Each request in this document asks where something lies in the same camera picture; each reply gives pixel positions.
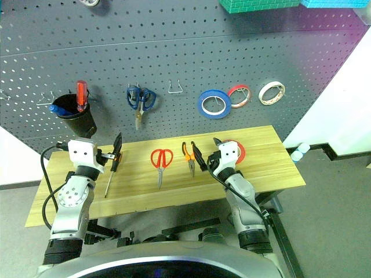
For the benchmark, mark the blue tape roll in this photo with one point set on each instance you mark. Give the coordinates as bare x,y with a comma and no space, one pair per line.
211,92

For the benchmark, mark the silver black robot torso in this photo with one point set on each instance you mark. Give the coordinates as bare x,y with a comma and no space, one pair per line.
159,260

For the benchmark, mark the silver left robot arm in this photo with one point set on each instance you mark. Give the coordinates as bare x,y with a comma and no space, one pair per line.
72,202

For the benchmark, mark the grey metal pegboard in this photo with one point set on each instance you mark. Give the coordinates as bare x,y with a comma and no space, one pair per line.
174,43

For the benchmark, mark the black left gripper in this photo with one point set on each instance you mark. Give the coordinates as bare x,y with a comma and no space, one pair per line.
100,153

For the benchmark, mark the clear plastic container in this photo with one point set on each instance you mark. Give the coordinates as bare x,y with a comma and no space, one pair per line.
363,13

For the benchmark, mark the white plastic bottle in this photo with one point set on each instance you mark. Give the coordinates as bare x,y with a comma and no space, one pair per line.
296,157
304,147

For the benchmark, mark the thin red tape roll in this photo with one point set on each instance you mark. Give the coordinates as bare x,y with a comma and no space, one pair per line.
238,86

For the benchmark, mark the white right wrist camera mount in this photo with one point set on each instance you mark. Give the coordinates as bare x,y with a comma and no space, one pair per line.
229,153

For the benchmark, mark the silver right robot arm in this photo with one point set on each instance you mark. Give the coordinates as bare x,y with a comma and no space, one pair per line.
246,202

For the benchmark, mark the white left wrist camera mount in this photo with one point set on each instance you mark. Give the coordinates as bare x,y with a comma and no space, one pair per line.
82,153

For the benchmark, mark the small black rimmed wheel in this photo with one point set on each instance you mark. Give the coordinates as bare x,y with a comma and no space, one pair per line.
88,2

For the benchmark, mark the white tape roll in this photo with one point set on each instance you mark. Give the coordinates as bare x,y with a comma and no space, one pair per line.
269,102

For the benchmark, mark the green brick pattern box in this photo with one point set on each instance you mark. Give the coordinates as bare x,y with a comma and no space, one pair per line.
255,5

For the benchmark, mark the cyan box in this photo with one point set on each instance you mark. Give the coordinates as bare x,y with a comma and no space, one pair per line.
330,3

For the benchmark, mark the black cup holder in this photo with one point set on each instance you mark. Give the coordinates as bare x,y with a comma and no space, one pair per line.
82,124

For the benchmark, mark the orange black needle-nose pliers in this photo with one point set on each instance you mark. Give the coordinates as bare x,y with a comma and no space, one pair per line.
189,158

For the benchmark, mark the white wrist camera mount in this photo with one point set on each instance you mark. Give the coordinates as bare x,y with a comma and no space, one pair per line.
82,153
229,153

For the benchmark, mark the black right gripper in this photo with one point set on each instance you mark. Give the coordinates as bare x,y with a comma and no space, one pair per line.
213,163

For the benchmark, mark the dark rounded shape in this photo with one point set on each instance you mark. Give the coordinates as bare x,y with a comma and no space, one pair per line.
213,235
158,239

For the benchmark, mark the wide red tape roll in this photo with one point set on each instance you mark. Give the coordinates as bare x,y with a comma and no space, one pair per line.
243,152

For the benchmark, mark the blue marker pen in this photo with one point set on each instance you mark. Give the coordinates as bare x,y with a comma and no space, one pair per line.
58,110

